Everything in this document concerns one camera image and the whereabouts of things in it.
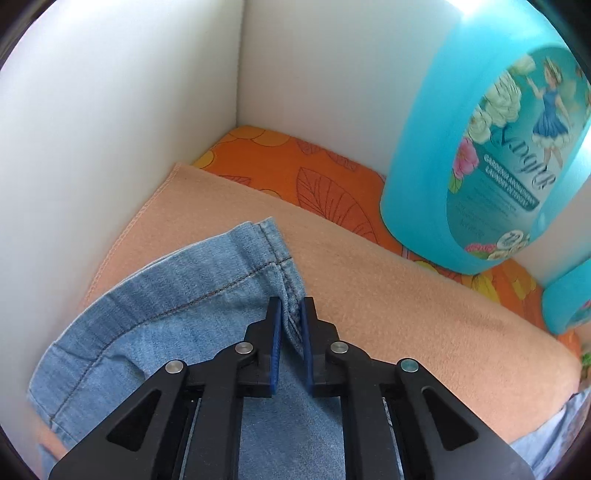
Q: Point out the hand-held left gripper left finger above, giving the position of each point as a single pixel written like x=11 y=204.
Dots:
x=276 y=344

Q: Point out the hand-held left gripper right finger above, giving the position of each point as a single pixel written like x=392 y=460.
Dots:
x=306 y=344

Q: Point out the light blue denim pants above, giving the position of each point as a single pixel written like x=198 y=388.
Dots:
x=194 y=300

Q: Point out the peach fleece blanket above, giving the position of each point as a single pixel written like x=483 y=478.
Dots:
x=392 y=300

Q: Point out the orange floral sheet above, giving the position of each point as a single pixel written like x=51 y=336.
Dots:
x=323 y=175

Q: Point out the blue laundry detergent bottle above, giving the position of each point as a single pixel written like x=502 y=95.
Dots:
x=572 y=295
x=429 y=138

